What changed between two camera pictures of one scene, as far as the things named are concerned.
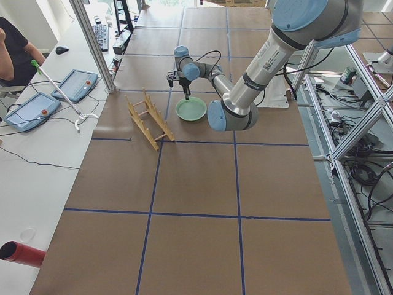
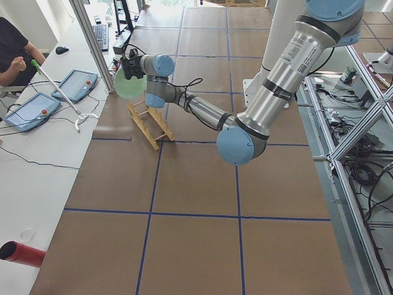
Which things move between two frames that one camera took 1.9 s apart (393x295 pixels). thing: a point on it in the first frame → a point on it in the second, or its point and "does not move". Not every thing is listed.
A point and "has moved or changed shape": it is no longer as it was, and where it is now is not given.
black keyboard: (101, 32) does not move
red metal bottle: (16, 252) does not move
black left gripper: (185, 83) → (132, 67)
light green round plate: (191, 110) has moved or changed shape
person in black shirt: (16, 55) does not move
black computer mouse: (61, 50) does not move
